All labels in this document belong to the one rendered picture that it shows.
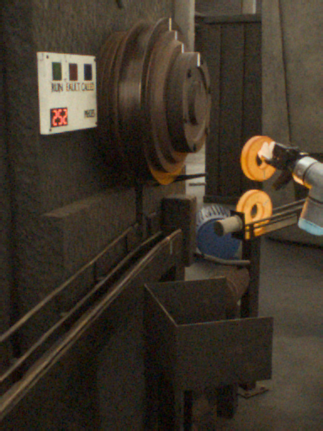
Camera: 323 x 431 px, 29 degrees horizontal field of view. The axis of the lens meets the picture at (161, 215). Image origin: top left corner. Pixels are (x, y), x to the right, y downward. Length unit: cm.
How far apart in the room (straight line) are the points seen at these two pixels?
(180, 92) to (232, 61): 435
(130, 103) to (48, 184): 31
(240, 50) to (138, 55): 434
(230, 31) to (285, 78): 163
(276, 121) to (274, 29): 63
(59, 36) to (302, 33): 309
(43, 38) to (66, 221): 42
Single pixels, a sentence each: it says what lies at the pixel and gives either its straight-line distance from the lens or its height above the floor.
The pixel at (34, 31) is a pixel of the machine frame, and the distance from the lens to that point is 147.
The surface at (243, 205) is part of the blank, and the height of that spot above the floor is 74.
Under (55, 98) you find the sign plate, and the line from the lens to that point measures 149.
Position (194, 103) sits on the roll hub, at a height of 112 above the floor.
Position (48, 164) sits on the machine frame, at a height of 99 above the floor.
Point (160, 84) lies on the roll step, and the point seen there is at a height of 117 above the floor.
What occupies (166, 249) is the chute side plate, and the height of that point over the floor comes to 69.
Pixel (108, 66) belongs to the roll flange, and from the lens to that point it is 171.
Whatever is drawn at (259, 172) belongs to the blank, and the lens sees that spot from 226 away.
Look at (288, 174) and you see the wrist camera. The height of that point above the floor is 87.
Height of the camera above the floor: 118
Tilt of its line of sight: 12 degrees down
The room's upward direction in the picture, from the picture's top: straight up
